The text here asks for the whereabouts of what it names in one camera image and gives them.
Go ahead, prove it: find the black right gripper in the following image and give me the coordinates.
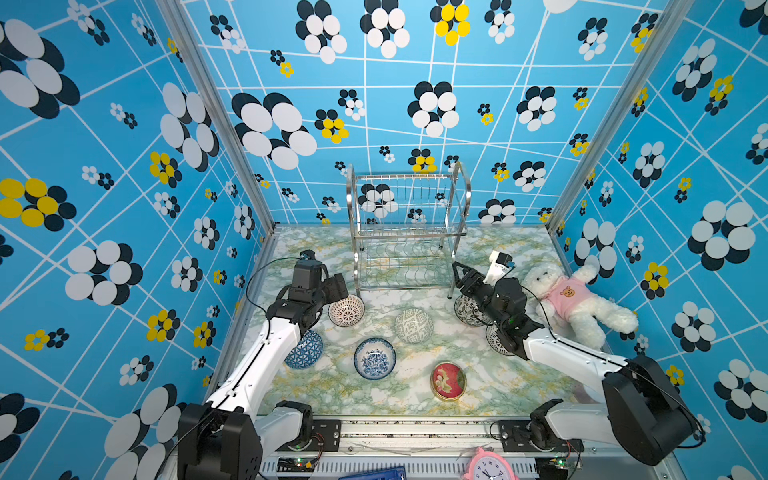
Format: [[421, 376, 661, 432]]
[[454, 262, 508, 333]]

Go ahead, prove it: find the black leaf patterned bowl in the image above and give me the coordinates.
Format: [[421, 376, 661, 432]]
[[454, 295, 493, 327]]

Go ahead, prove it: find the green patterned white bowl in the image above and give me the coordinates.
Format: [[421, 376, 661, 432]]
[[394, 308, 434, 344]]

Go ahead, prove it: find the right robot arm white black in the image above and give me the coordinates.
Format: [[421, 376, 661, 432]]
[[452, 259, 706, 466]]

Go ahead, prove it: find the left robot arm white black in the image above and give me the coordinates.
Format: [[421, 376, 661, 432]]
[[155, 250, 348, 479]]

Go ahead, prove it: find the stainless steel dish rack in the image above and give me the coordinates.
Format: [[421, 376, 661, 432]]
[[346, 162, 472, 298]]

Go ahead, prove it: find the red striped white bowl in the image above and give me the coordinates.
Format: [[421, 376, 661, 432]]
[[485, 325, 514, 357]]

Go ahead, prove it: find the dark blue patterned bowl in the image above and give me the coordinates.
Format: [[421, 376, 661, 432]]
[[285, 330, 324, 370]]

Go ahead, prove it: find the blue floral white bowl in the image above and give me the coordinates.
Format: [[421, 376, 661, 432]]
[[353, 337, 397, 380]]

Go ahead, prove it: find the red gold round tin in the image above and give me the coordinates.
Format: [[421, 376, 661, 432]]
[[430, 361, 467, 401]]

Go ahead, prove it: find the white teddy bear pink shirt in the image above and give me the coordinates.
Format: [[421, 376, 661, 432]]
[[521, 263, 638, 350]]

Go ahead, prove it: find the left green circuit board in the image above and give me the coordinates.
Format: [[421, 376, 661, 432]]
[[277, 457, 318, 473]]

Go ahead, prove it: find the green circuit board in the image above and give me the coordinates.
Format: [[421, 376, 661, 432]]
[[536, 458, 570, 480], [277, 457, 318, 473]]

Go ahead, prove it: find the pink alarm clock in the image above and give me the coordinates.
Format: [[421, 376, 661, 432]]
[[462, 447, 519, 480]]

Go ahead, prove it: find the right green circuit board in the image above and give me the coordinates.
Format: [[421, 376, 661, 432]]
[[536, 458, 570, 480]]

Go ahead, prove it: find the blue box at front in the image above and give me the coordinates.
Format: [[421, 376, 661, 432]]
[[339, 466, 407, 480]]

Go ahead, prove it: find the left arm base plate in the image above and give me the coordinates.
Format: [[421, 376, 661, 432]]
[[277, 418, 342, 453]]

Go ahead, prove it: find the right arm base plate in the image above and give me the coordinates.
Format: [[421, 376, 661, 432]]
[[489, 419, 584, 454]]

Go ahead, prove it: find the aluminium front rail frame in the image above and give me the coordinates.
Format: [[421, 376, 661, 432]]
[[157, 413, 688, 480]]

